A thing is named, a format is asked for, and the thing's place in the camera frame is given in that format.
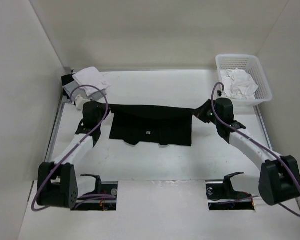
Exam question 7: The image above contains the folded white tank top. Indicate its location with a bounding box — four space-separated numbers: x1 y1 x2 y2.
72 66 111 90

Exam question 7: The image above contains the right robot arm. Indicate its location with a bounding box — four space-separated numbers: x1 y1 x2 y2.
193 98 300 206

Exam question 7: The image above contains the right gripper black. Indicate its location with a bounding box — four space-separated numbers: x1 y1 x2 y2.
191 99 222 126

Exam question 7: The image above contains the white plastic laundry basket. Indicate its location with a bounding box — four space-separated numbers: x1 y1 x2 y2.
215 54 273 107

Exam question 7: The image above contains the white tank top in basket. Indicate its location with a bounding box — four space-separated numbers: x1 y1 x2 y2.
220 68 258 100

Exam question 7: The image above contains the folded black tank top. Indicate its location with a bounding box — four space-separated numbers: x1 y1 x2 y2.
61 74 74 99

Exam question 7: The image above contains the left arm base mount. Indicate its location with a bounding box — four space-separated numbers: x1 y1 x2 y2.
72 174 118 212

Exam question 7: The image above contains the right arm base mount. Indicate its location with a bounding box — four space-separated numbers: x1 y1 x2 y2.
205 172 255 211

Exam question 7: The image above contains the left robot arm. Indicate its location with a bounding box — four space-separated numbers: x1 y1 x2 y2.
32 101 110 210

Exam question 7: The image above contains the folded grey tank top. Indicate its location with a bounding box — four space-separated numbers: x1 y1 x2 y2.
63 81 104 102

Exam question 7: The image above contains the black tank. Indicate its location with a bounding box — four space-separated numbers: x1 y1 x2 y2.
109 104 202 147
61 74 74 99

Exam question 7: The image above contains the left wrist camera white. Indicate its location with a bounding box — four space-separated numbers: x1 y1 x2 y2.
74 94 89 111

